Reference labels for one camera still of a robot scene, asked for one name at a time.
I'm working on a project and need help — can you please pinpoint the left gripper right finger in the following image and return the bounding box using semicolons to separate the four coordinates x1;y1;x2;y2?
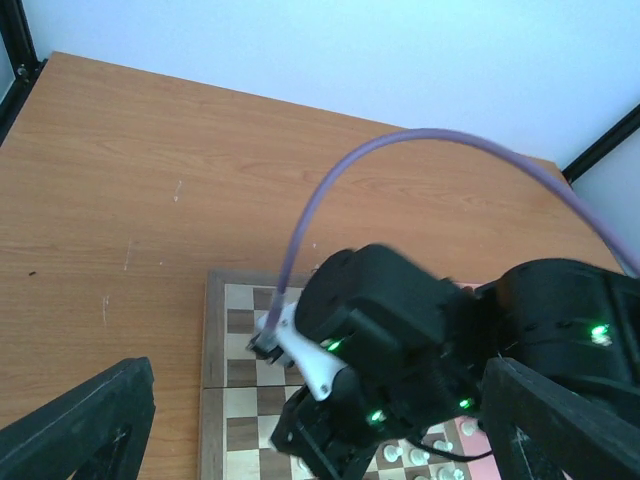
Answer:
481;358;639;479

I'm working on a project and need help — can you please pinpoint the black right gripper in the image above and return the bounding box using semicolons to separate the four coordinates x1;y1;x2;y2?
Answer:
270;367;480;479

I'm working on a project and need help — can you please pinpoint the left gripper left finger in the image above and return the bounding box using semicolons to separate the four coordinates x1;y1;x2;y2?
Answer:
1;357;155;479

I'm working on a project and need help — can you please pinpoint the white pawn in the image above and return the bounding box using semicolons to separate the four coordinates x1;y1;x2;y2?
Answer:
431;437;454;452
408;448;430;466
383;444;403;463
460;419;479;437

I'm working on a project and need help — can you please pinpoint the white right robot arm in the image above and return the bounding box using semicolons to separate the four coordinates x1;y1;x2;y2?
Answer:
271;245;639;479

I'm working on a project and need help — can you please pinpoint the pink piece tray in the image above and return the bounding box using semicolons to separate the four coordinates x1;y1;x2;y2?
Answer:
455;416;500;480

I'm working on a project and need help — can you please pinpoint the wooden chessboard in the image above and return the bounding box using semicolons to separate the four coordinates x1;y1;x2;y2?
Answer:
198;270;470;480

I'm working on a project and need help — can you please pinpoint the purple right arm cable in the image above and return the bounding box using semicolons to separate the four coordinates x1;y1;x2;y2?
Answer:
262;128;640;351

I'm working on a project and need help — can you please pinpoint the right black frame post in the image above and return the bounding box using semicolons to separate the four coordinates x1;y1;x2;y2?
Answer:
562;104;640;184

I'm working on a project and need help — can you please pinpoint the black frame post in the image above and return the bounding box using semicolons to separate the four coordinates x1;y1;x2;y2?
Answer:
562;104;640;184
1;0;47;142

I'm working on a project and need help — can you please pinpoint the left black frame post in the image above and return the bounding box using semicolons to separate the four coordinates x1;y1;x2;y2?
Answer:
1;0;47;142

